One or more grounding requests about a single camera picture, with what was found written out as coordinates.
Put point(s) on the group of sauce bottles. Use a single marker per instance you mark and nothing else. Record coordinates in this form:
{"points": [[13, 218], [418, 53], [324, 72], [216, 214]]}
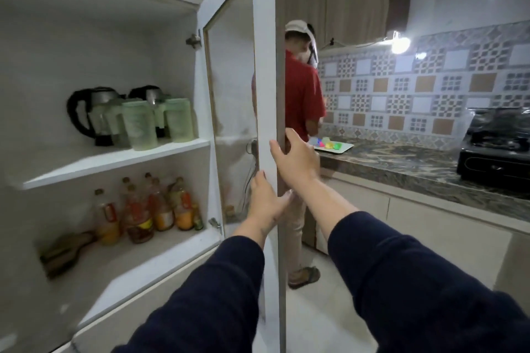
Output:
{"points": [[138, 220]]}

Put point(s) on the person's right forearm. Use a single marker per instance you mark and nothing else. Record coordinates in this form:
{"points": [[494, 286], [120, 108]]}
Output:
{"points": [[414, 282]]}

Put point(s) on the grey wooden cabinet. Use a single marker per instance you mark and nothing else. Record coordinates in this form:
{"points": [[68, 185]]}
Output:
{"points": [[62, 55]]}

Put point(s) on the white drawer front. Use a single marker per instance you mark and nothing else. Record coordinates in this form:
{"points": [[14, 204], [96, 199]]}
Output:
{"points": [[136, 311]]}

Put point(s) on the glowing light bulb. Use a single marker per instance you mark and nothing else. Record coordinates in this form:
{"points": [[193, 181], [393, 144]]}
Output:
{"points": [[400, 45]]}

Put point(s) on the marble kitchen counter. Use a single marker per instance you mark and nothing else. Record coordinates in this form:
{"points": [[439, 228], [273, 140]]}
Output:
{"points": [[414, 166]]}

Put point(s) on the black gas stove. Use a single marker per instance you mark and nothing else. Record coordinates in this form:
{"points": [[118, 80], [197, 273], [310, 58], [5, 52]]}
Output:
{"points": [[492, 166]]}

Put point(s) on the person's right hand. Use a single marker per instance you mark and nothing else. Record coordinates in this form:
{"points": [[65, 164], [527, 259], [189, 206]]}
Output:
{"points": [[300, 166]]}

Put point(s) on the white tray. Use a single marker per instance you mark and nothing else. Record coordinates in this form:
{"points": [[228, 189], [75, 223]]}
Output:
{"points": [[344, 149]]}

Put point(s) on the grey glass cabinet door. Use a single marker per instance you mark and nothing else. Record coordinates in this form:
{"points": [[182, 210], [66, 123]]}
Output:
{"points": [[267, 75]]}

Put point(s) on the person's left forearm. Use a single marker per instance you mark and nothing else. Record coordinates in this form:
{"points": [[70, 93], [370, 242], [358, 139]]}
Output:
{"points": [[198, 303]]}

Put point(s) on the person's left hand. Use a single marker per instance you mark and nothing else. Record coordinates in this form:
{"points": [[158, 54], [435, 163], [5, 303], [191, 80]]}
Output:
{"points": [[265, 212]]}

